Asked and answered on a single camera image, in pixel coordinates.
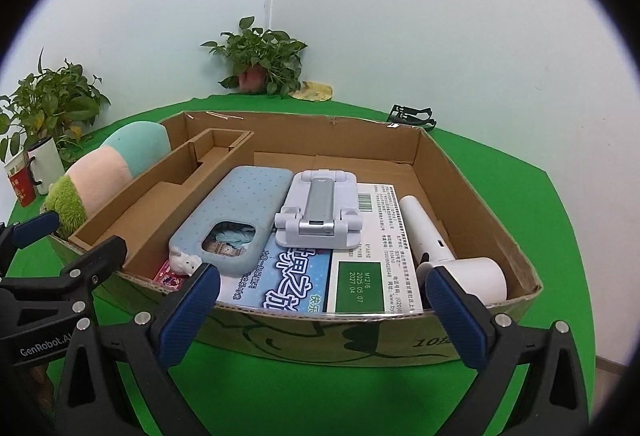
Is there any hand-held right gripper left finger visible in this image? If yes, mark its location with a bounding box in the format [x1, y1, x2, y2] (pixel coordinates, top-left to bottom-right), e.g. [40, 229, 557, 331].
[55, 263, 222, 436]

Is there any red paper cup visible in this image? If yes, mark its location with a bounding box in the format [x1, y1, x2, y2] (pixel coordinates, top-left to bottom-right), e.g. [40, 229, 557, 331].
[5, 151, 37, 207]

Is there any leafy potted plant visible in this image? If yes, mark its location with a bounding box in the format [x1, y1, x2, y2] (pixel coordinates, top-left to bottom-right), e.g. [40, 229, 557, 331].
[0, 47, 112, 164]

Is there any small cardboard tray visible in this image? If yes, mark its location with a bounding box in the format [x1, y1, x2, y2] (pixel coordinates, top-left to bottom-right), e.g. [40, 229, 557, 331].
[68, 128, 255, 279]

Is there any potted plant in pink pot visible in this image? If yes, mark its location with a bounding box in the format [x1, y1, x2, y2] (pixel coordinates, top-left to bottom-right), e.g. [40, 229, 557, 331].
[201, 16, 308, 97]

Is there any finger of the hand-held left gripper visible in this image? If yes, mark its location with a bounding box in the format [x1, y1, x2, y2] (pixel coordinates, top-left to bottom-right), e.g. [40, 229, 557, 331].
[0, 210, 60, 274]
[0, 236, 128, 312]

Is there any white enamel mug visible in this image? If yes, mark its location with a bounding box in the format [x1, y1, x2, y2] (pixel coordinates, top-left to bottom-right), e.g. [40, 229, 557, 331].
[26, 136, 66, 195]

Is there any pastel striped plush toy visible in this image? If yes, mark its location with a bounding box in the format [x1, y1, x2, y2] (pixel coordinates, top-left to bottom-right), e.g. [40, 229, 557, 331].
[44, 122, 171, 237]

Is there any large cardboard box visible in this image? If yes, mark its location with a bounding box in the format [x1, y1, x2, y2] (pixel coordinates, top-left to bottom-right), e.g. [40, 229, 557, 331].
[50, 110, 544, 364]

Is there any green tablecloth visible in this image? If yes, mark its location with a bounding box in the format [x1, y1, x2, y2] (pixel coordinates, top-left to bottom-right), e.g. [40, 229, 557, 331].
[0, 94, 601, 436]

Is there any colourful cartoon game box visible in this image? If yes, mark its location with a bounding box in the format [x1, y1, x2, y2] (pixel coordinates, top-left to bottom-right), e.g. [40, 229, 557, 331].
[152, 233, 335, 314]

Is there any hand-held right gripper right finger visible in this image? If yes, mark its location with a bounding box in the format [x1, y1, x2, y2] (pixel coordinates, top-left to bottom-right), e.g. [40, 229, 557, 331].
[425, 266, 591, 436]

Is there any white and green carton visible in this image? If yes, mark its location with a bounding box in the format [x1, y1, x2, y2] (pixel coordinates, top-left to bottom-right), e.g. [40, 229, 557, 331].
[325, 182, 426, 317]

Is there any light blue phone case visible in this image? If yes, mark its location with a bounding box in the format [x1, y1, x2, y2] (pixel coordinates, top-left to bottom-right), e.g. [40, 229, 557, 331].
[168, 165, 294, 278]

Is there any white folding phone stand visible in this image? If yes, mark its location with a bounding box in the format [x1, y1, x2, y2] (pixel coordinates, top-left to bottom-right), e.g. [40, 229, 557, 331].
[274, 169, 363, 249]

